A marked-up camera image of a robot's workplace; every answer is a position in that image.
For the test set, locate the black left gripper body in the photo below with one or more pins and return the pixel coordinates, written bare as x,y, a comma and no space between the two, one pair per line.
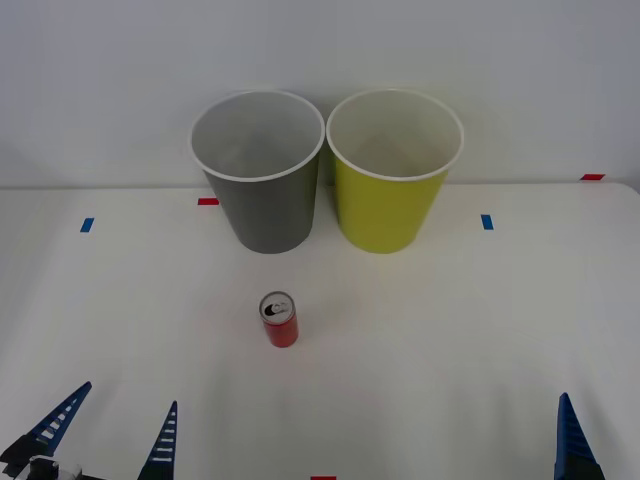
107,477

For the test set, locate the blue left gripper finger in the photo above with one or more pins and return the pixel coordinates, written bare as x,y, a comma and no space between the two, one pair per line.
164,445
55,420

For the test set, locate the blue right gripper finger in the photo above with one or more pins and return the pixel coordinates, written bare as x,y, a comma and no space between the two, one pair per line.
572,440

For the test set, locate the red drink can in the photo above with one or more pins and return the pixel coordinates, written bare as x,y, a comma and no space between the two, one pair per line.
281,331

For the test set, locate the grey plastic waste bin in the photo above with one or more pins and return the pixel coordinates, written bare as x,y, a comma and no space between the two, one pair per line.
270,215

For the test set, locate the yellow-green plastic waste bin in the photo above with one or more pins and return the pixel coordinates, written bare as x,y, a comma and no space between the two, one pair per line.
385,215

